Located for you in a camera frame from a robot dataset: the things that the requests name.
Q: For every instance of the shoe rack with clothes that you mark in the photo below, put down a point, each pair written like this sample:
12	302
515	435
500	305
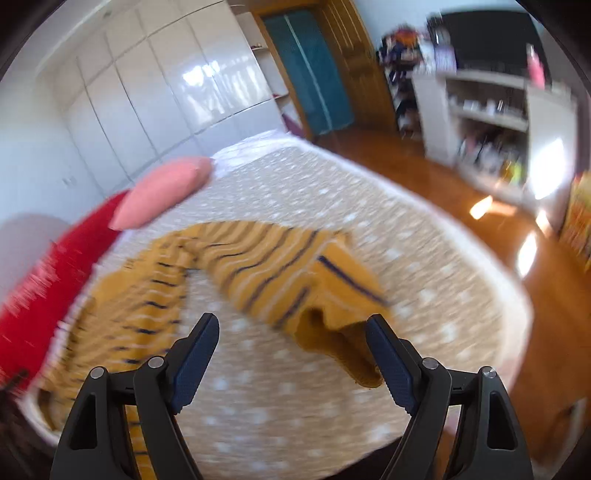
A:
399	55

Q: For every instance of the long red pillow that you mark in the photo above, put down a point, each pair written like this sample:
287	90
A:
33	309

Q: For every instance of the pink cushion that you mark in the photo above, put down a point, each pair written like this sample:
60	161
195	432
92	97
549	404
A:
161	190

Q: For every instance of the brown wooden door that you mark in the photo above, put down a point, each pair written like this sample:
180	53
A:
355	56

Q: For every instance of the yellow striped knit sweater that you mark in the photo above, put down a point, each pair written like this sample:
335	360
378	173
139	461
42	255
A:
291	391

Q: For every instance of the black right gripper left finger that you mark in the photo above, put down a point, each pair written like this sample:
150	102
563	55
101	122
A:
95	442

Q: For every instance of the beige spotted quilt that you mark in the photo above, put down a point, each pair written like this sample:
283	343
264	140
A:
446	292

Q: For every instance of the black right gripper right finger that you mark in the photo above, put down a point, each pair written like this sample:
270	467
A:
489	442

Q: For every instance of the black television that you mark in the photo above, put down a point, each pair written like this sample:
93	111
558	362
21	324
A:
494	40

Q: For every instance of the white shelf unit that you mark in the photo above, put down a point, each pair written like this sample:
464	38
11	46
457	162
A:
504	136

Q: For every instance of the white glossy wardrobe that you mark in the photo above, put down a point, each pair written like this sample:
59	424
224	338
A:
143	82

